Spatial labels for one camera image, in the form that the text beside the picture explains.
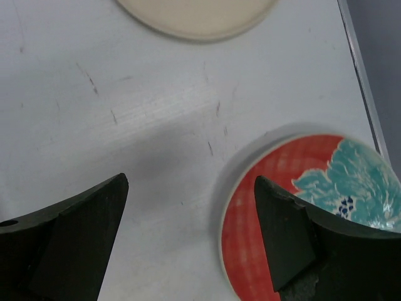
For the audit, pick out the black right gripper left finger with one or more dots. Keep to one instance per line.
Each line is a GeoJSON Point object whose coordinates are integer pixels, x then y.
{"type": "Point", "coordinates": [61, 252]}

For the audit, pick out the red plate blue flower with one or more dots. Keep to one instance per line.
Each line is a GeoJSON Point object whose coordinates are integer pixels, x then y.
{"type": "Point", "coordinates": [338, 174]}

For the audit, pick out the cream plate blue top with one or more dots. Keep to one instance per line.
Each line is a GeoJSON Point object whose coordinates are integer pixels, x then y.
{"type": "Point", "coordinates": [199, 20]}

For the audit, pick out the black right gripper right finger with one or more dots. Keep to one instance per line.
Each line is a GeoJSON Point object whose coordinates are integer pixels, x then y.
{"type": "Point", "coordinates": [316, 255]}

